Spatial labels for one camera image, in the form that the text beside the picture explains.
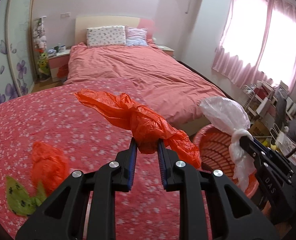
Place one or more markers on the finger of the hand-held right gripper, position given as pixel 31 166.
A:
pixel 249 147
pixel 266 148

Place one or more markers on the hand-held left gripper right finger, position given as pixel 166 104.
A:
pixel 161 166

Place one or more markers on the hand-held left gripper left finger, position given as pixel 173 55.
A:
pixel 133 166

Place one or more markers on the orange plastic laundry basket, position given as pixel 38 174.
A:
pixel 213 150

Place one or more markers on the white knotted plastic bag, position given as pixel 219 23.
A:
pixel 225 112

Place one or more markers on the large orange plastic bag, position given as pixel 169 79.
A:
pixel 143 120

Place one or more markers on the red floral cloth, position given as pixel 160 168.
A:
pixel 63 120

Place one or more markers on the small orange plastic bag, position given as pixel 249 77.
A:
pixel 48 162

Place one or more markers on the pink duvet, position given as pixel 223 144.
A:
pixel 138 75

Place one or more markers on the pink curtain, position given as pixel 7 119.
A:
pixel 258 35

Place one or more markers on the pink and white nightstand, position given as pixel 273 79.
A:
pixel 58 65
pixel 166 50

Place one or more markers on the yellow-green paw print bag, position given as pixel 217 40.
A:
pixel 20 197

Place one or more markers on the crumpled red-orange bag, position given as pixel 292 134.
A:
pixel 62 71

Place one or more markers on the pink striped pillow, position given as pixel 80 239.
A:
pixel 136 36

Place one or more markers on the white floral pillow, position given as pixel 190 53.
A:
pixel 105 36

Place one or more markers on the yellow-green frog plush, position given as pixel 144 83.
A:
pixel 43 63

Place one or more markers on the beige bed headboard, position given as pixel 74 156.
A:
pixel 100 22

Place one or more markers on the white air conditioner pipe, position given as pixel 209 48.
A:
pixel 190 0

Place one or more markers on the clear tube of plush toys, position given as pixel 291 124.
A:
pixel 39 35

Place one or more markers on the wardrobe with purple flower doors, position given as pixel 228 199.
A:
pixel 13 42

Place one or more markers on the white wall switch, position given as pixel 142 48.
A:
pixel 65 15

